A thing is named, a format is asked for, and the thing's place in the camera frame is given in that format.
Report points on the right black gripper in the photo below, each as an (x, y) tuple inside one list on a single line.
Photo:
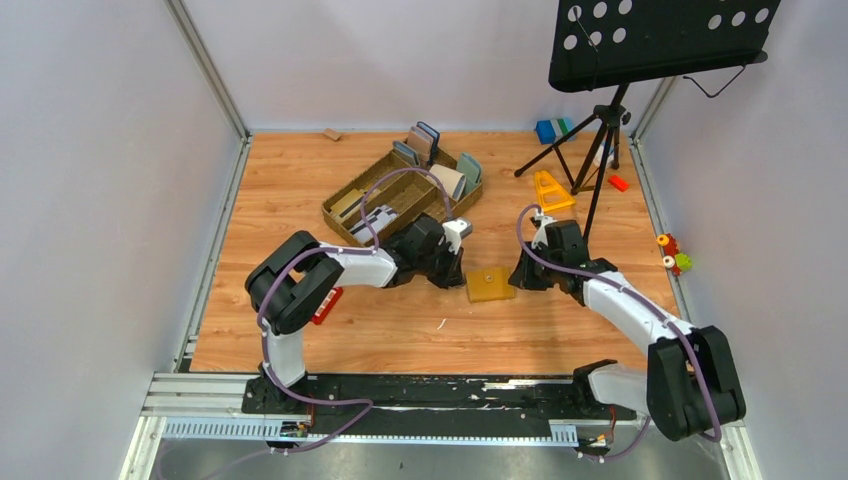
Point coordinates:
[(522, 276)]

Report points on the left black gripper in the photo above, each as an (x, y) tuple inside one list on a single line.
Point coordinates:
[(455, 275)]

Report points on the yellow leather card holder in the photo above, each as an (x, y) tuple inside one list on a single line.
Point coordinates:
[(489, 284)]

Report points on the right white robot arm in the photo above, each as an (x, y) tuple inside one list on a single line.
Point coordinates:
[(649, 331)]

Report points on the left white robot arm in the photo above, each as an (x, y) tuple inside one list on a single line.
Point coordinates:
[(289, 287)]

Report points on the white black cards in tray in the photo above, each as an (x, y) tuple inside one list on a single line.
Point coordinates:
[(378, 219)]

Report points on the beige card holder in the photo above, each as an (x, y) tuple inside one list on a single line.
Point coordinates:
[(453, 181)]

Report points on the gold cards in tray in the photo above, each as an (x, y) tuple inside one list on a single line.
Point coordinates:
[(347, 204)]

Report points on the teal card holder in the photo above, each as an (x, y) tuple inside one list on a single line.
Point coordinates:
[(472, 171)]

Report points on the blue card holders upright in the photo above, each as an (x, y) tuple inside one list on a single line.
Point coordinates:
[(420, 147)]

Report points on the yellow triangular toy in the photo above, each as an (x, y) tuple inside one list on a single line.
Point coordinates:
[(550, 194)]

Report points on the woven compartment tray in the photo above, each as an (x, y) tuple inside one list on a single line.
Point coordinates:
[(410, 194)]

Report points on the small red brick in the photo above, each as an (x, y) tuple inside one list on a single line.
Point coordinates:
[(618, 183)]

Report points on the red plastic block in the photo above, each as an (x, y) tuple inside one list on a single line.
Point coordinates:
[(327, 305)]

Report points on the colourful toy car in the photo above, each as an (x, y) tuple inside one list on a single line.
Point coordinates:
[(673, 258)]

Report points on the blue green block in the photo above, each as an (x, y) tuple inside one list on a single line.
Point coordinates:
[(551, 130)]

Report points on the small wooden block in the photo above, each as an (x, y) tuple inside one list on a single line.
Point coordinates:
[(332, 134)]

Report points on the black music stand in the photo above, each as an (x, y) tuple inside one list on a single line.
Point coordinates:
[(600, 44)]

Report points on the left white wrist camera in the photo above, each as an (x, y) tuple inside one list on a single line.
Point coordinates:
[(455, 231)]

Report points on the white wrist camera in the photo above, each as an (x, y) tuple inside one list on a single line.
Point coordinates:
[(540, 221), (455, 231)]

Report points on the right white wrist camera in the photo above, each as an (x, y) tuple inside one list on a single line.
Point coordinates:
[(540, 221)]

